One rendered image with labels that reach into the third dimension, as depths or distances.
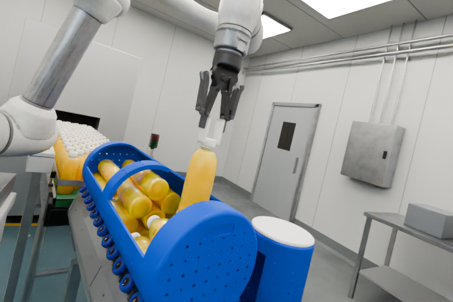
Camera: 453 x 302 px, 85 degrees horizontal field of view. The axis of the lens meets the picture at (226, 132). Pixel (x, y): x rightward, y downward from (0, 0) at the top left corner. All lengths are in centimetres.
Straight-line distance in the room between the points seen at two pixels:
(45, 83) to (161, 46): 493
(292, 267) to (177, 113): 513
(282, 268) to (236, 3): 93
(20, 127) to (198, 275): 78
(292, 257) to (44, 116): 106
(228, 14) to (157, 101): 519
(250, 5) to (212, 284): 65
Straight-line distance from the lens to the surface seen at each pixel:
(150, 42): 587
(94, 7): 105
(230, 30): 64
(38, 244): 195
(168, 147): 597
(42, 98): 110
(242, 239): 65
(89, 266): 105
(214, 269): 64
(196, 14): 85
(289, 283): 116
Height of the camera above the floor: 141
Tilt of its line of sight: 1 degrees down
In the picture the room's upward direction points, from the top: 13 degrees clockwise
